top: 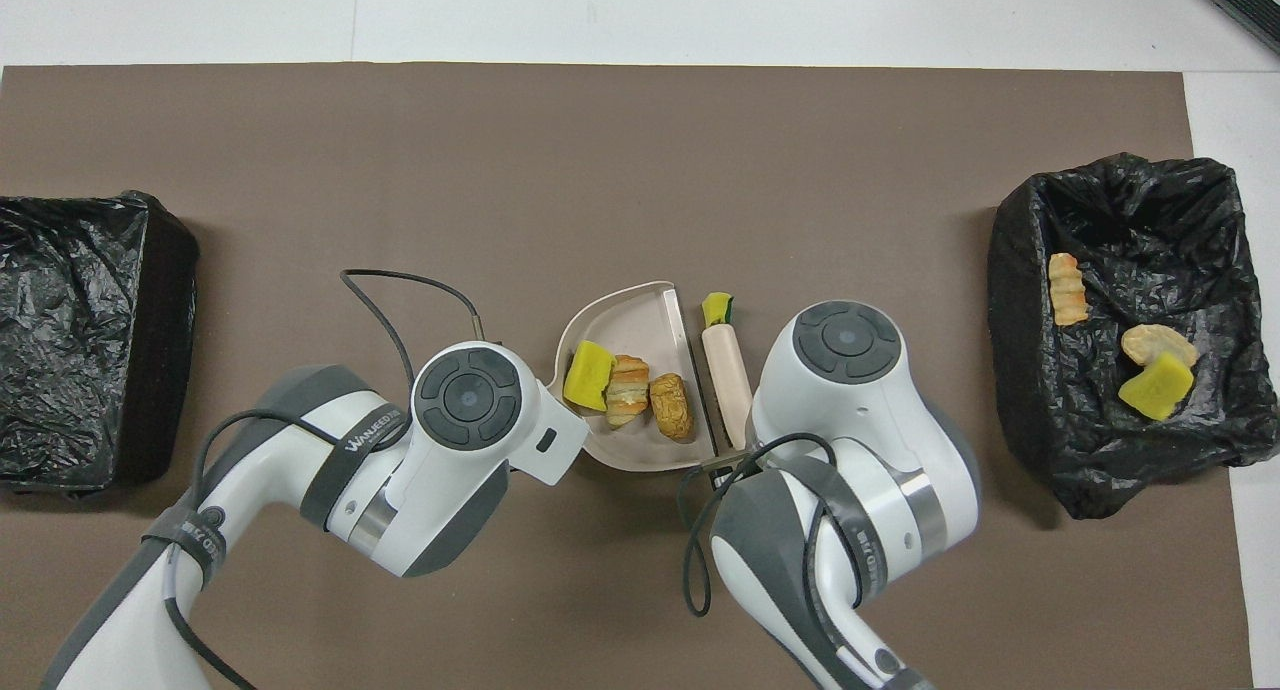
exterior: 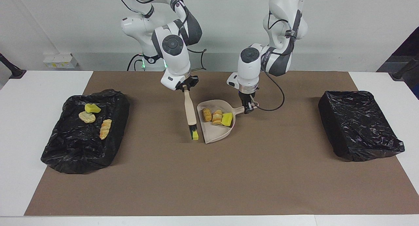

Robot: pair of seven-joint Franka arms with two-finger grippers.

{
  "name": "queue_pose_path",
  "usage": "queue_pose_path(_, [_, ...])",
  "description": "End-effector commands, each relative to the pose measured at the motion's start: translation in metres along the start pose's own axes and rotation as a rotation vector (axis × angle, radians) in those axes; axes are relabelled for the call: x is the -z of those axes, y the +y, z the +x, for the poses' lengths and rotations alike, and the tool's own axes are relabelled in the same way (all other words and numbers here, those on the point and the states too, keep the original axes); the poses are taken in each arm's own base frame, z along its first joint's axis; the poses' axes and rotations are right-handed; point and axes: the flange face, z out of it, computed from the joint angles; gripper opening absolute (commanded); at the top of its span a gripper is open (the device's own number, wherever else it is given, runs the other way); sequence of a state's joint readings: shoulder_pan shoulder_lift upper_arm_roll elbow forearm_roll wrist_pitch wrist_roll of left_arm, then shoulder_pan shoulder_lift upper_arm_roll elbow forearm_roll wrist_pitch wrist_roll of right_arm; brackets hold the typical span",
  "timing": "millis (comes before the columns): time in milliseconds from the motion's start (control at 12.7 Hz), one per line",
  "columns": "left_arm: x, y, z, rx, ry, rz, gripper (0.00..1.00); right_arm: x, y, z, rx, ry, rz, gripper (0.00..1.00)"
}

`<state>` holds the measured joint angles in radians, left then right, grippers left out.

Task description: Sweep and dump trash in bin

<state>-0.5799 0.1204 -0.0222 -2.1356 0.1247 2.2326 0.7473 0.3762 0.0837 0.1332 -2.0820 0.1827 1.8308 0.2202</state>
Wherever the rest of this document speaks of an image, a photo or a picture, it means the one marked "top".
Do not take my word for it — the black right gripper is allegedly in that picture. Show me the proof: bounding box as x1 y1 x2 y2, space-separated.
690 448 761 493

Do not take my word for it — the brown bread roll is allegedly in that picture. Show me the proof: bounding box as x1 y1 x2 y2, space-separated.
649 372 695 442

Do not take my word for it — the beige hand brush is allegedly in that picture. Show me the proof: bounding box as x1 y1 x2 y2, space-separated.
700 322 754 451

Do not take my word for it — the beige trash chunk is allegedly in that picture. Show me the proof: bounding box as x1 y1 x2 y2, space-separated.
1048 252 1090 327
1120 323 1200 369
605 354 651 429

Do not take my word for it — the beige plastic dustpan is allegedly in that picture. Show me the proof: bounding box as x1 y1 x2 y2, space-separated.
545 280 721 472

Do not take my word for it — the black bag lined bin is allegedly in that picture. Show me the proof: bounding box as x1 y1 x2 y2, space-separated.
0 191 200 499
987 152 1280 520

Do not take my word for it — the brown table mat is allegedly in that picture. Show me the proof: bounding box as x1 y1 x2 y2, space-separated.
0 63 1254 690

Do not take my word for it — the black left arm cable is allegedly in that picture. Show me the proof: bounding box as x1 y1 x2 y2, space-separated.
160 268 488 690

